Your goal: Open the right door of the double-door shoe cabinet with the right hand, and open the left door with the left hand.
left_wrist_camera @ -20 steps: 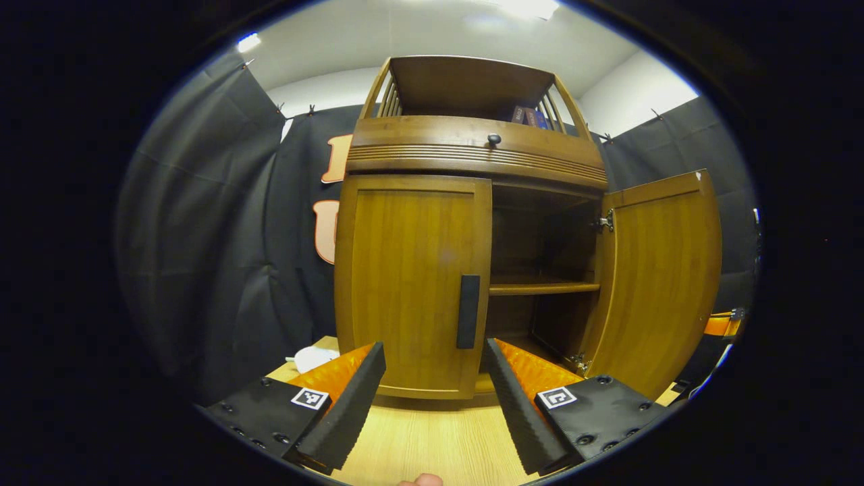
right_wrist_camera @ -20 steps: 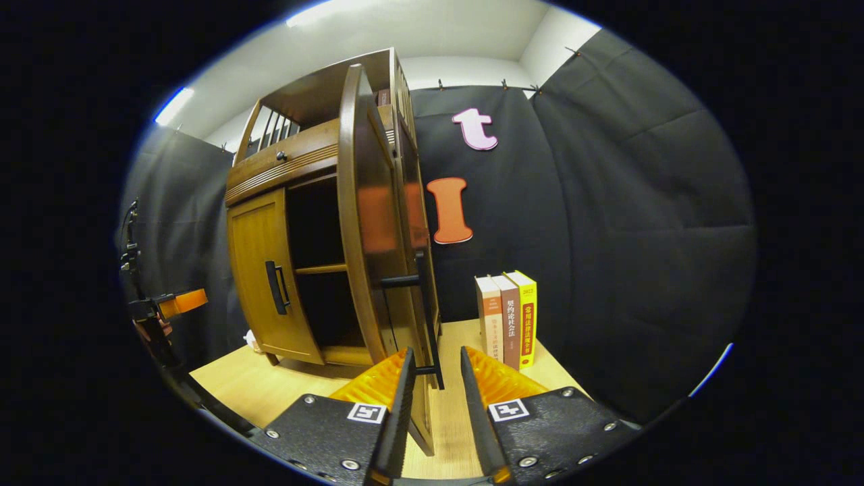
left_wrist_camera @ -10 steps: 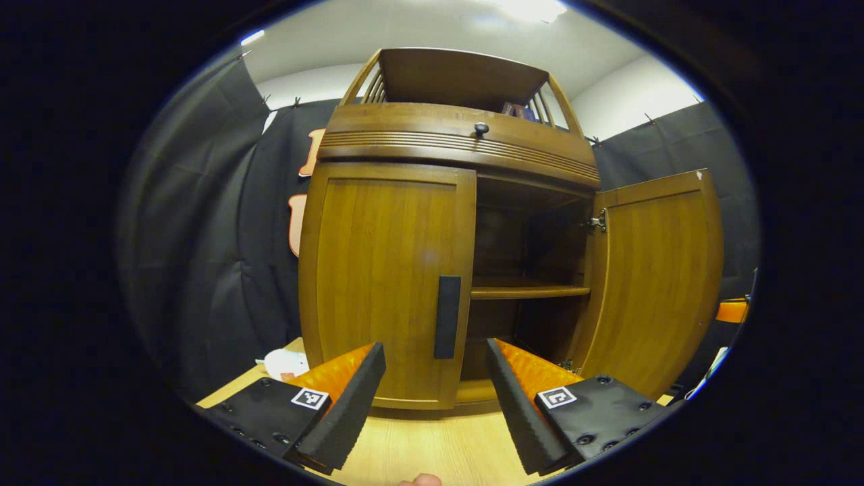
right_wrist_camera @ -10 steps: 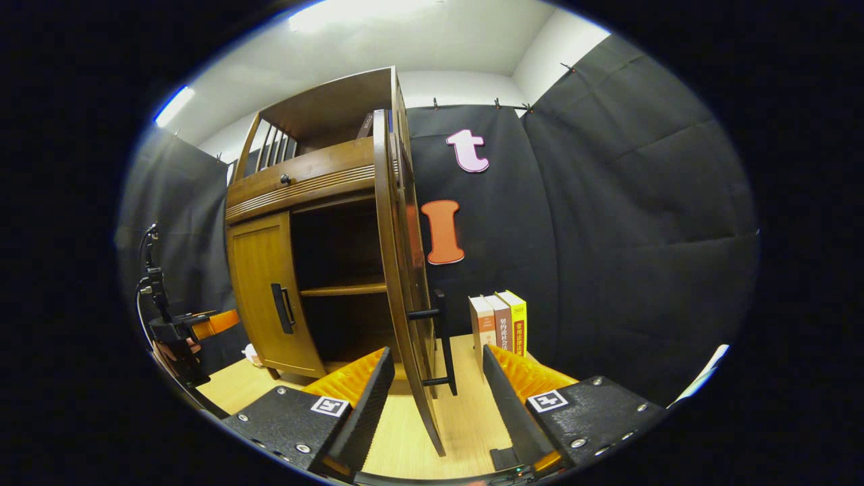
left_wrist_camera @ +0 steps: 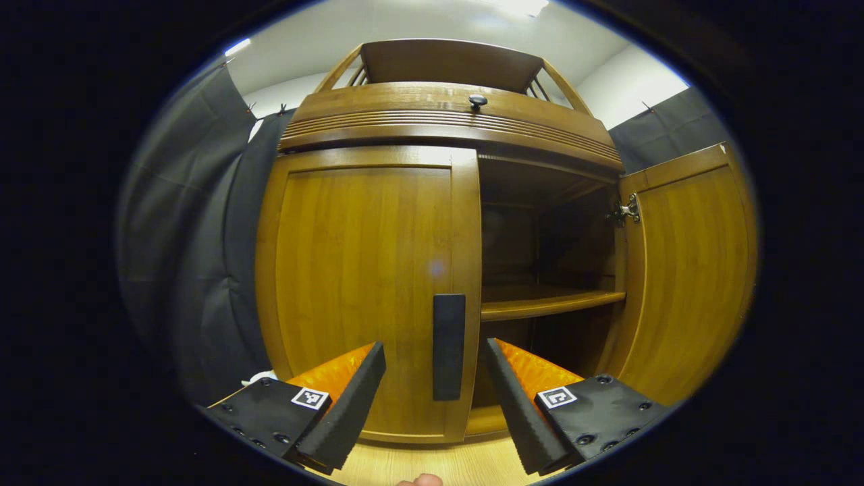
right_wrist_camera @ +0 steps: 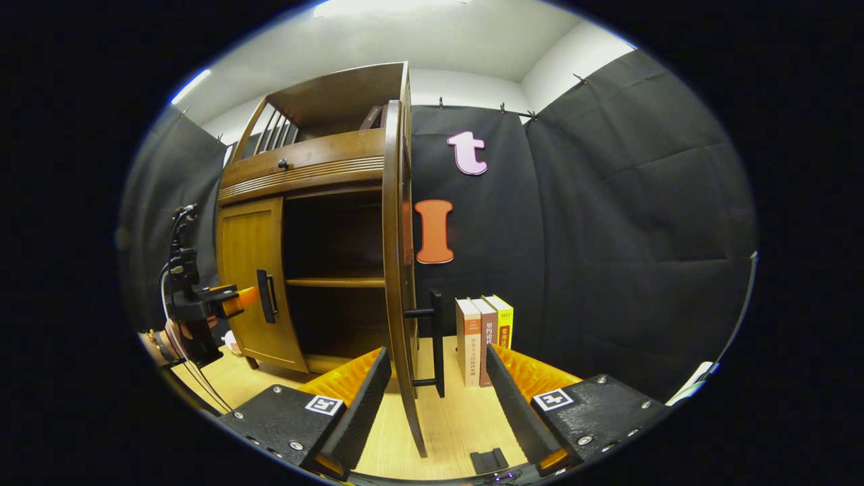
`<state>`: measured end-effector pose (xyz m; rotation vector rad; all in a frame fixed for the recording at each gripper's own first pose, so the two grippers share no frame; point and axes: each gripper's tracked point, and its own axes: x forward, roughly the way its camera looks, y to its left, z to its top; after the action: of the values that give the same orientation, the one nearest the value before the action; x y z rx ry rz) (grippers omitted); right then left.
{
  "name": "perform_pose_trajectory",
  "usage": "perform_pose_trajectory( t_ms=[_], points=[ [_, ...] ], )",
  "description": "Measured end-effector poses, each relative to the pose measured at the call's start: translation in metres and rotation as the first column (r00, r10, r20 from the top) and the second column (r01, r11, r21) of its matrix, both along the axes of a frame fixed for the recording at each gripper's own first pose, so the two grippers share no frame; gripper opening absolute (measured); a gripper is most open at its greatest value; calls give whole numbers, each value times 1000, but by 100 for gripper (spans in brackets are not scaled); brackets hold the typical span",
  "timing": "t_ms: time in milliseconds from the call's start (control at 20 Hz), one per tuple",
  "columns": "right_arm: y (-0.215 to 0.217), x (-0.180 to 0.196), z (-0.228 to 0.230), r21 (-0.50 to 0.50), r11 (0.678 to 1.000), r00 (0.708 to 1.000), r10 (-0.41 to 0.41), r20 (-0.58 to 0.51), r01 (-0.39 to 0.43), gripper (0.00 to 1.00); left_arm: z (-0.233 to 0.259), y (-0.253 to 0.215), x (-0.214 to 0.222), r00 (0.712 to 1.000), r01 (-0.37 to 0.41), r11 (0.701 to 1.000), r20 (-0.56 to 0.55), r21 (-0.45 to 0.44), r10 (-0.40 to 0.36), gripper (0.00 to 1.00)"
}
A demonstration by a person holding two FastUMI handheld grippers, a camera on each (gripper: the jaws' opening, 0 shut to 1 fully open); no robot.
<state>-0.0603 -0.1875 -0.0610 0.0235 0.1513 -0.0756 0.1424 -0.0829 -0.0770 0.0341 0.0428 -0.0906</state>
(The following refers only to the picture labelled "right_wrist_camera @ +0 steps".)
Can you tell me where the wooden shoe cabinet door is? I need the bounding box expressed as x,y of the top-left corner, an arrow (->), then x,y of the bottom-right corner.
216,196 -> 310,374
381,100 -> 430,458

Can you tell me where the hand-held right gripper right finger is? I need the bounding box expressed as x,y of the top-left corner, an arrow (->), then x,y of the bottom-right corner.
485,343 -> 674,478

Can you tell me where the large ceiling light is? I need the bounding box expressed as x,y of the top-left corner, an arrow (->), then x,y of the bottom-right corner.
314,0 -> 473,18

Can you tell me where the small ceiling light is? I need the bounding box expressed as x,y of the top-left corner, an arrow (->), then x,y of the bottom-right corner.
171,70 -> 212,106

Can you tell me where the wooden double-door shoe cabinet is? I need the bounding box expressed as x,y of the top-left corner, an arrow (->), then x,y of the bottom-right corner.
216,61 -> 446,458

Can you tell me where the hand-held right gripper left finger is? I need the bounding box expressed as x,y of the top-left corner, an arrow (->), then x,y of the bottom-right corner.
216,346 -> 393,481

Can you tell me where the yellow book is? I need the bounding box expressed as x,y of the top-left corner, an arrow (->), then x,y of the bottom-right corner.
483,294 -> 514,352

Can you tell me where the black backdrop cloth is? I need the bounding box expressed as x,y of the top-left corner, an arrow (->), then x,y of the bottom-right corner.
118,49 -> 758,406

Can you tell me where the black door handle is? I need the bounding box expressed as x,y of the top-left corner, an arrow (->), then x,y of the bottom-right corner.
256,269 -> 279,325
404,289 -> 446,399

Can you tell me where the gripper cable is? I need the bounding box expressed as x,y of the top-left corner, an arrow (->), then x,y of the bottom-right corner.
160,270 -> 234,414

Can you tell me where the wooden cabinet shelf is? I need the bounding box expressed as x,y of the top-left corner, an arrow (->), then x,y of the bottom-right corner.
285,275 -> 387,290

